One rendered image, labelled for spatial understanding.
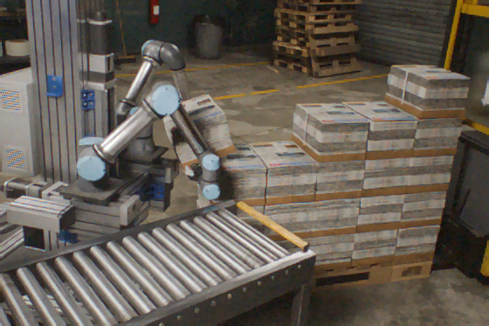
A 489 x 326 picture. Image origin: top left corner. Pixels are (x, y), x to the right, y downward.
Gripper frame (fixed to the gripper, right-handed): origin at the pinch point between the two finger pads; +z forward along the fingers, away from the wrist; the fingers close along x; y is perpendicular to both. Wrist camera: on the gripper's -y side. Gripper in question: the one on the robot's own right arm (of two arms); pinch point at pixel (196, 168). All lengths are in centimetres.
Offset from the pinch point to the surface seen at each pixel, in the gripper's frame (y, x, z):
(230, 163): -5.4, -17.6, 1.1
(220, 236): -1, 5, -65
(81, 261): 16, 55, -72
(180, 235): 4, 20, -61
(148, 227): 8, 31, -53
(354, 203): -53, -78, -7
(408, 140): -28, -117, -6
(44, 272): 20, 67, -76
